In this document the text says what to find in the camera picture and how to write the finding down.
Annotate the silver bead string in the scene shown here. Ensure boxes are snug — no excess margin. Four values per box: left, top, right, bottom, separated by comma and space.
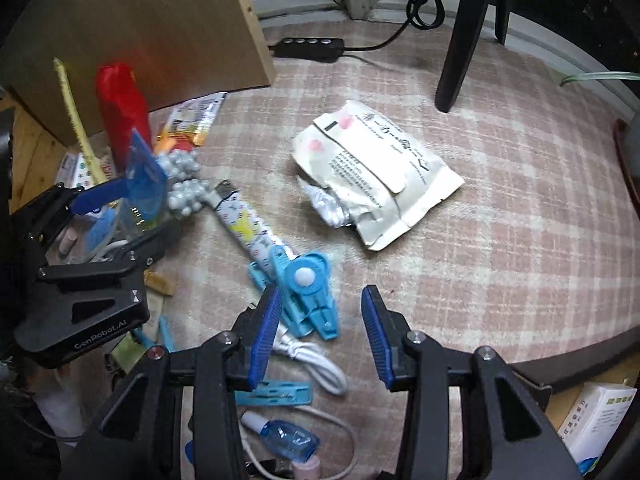
157, 152, 214, 219

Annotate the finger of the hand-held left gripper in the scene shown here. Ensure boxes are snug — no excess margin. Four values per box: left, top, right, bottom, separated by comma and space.
37, 221, 184, 326
20, 179, 132, 263

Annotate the blue round clip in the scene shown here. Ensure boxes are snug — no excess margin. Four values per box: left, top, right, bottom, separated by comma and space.
269, 249, 342, 339

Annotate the wooden board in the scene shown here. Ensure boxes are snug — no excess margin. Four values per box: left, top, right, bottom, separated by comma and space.
0, 0, 276, 147

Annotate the patterned lighter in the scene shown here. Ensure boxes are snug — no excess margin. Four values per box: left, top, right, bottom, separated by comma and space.
212, 179, 292, 267

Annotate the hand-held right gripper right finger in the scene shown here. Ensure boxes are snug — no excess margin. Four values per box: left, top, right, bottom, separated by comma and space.
361, 284, 586, 480

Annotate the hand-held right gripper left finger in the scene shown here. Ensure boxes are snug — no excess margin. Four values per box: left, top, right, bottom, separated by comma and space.
60, 284, 283, 480

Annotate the dotted white box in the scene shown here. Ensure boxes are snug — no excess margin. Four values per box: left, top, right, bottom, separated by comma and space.
54, 152, 121, 192

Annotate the yellow paper stick packet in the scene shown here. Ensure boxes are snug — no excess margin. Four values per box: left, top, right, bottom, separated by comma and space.
53, 57, 109, 186

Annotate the long white cable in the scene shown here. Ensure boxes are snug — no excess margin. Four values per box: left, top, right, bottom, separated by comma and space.
239, 404, 359, 480

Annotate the red plastic bag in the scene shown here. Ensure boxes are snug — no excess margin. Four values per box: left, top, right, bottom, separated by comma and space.
95, 62, 152, 171

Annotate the colourful snack packet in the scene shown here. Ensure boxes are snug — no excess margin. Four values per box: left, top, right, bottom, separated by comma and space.
152, 92, 227, 147

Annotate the thick black chair leg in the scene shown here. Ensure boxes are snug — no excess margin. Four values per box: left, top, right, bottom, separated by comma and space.
434, 0, 494, 114

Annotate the white USB cable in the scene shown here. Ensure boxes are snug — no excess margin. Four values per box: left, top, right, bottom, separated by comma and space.
272, 322, 349, 397

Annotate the white green medicine box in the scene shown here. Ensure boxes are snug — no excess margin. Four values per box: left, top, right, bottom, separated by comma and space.
557, 382, 639, 477

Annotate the pink lip balm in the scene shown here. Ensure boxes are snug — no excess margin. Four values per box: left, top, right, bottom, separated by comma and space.
58, 227, 79, 257

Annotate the black power strip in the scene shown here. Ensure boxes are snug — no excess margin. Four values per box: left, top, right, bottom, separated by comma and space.
269, 36, 346, 64

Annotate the wooden clothespin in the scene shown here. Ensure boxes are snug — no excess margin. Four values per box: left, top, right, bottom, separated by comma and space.
143, 269, 177, 297

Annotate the silver foil blister pack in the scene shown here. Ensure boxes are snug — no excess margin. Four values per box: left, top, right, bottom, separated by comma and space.
297, 175, 352, 229

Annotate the pink plaid blanket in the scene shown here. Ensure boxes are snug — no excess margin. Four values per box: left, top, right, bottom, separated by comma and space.
50, 20, 640, 480

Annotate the small blue bottle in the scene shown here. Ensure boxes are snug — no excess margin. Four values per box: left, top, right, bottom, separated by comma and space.
241, 409, 321, 464

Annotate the thin black chair leg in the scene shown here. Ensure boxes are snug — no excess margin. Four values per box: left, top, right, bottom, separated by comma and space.
494, 0, 512, 46

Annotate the blue card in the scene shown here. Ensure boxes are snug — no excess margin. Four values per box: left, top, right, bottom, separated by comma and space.
123, 128, 170, 231

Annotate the white paper bag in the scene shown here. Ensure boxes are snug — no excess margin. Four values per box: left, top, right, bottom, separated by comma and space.
291, 99, 465, 251

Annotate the black power cable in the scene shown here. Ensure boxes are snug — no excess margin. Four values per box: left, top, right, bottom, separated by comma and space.
344, 0, 446, 54

